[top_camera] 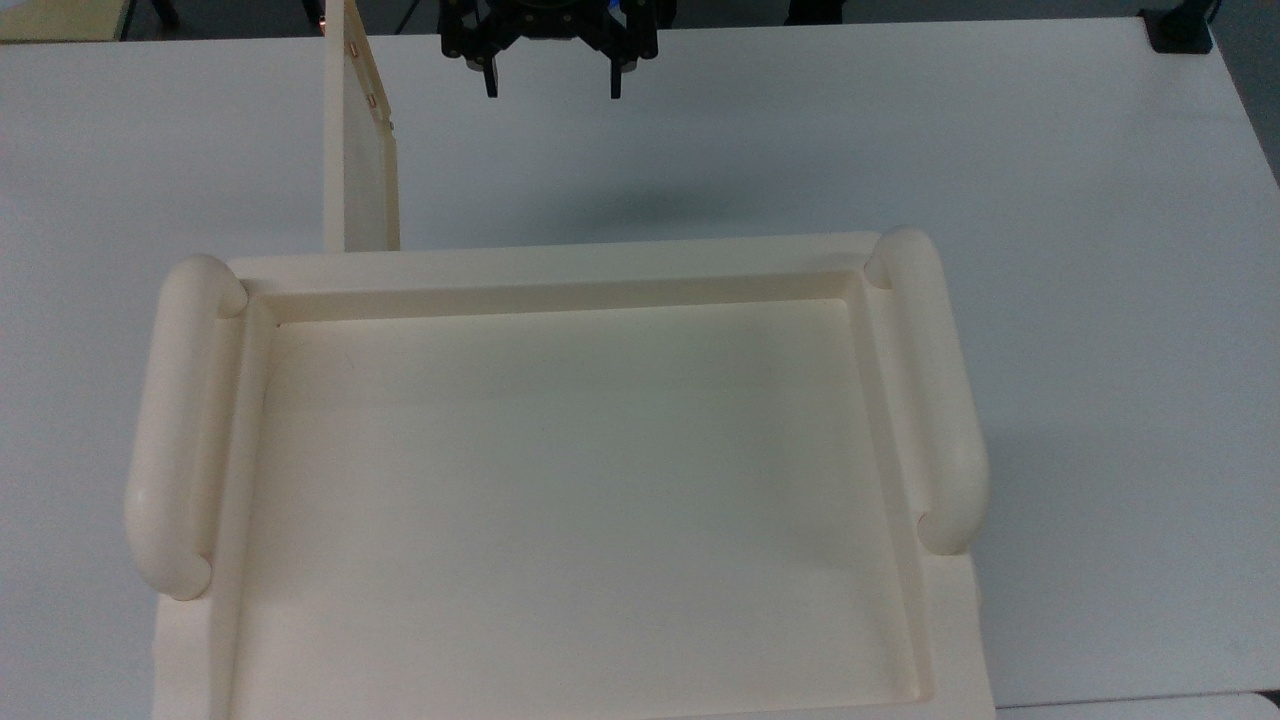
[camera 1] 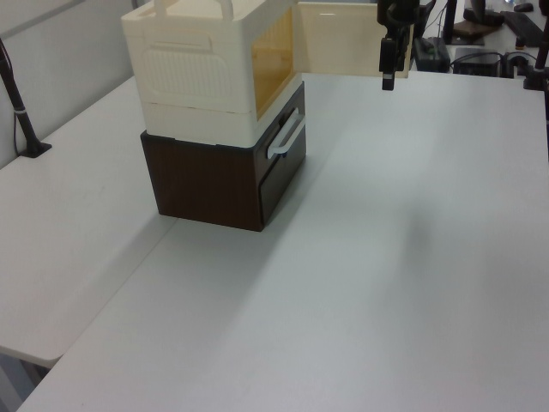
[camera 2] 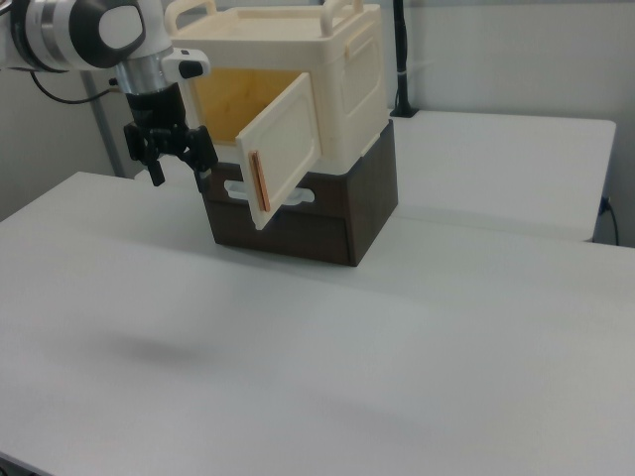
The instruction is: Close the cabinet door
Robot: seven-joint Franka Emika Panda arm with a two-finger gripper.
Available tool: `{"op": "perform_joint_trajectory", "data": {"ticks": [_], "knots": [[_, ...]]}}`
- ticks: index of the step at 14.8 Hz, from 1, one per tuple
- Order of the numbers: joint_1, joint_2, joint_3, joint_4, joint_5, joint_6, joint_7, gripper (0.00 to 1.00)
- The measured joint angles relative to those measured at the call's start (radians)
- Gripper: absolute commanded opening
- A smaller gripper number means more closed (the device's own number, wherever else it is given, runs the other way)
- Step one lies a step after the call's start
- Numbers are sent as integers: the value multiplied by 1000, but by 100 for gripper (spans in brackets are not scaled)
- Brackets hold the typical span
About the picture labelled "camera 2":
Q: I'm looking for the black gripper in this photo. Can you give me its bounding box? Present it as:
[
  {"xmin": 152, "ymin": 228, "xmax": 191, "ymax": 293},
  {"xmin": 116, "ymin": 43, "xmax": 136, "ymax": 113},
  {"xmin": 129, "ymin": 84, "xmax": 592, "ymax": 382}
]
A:
[{"xmin": 122, "ymin": 82, "xmax": 220, "ymax": 194}]

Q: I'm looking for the cream cabinet door copper handle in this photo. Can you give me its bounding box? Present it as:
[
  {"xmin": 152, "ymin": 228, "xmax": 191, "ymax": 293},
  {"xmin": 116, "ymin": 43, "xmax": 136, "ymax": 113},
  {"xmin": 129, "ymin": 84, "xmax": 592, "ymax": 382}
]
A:
[{"xmin": 234, "ymin": 70, "xmax": 324, "ymax": 232}]

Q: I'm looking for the dark brown drawer box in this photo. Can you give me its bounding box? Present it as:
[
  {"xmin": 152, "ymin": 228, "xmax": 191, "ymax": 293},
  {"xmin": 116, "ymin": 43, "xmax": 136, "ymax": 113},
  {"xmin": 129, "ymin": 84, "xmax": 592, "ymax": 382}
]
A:
[{"xmin": 202, "ymin": 118, "xmax": 400, "ymax": 269}]

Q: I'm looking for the grey metal post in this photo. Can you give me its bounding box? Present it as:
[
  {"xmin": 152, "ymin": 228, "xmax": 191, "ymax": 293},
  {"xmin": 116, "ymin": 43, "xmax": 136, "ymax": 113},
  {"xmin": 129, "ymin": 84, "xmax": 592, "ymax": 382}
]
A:
[{"xmin": 80, "ymin": 71, "xmax": 126, "ymax": 179}]

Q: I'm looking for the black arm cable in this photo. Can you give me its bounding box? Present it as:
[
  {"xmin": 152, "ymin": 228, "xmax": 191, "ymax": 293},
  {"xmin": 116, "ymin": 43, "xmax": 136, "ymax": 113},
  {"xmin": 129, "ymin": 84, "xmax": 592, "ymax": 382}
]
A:
[{"xmin": 27, "ymin": 71, "xmax": 121, "ymax": 106}]

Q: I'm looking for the cream plastic tray with handles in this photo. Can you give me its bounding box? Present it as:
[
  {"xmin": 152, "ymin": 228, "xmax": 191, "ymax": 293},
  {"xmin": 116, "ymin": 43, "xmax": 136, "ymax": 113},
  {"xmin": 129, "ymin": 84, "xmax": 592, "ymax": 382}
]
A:
[{"xmin": 163, "ymin": 0, "xmax": 390, "ymax": 169}]

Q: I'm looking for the black camera pole with clamp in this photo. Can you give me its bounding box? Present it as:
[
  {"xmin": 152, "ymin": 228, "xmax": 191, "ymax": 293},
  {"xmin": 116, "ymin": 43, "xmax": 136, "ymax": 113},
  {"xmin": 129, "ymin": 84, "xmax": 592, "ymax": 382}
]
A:
[{"xmin": 389, "ymin": 0, "xmax": 421, "ymax": 119}]

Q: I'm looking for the black power cable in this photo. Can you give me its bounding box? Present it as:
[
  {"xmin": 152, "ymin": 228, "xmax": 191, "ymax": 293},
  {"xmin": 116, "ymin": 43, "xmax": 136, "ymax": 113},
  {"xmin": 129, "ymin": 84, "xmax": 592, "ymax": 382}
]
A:
[{"xmin": 598, "ymin": 196, "xmax": 622, "ymax": 246}]

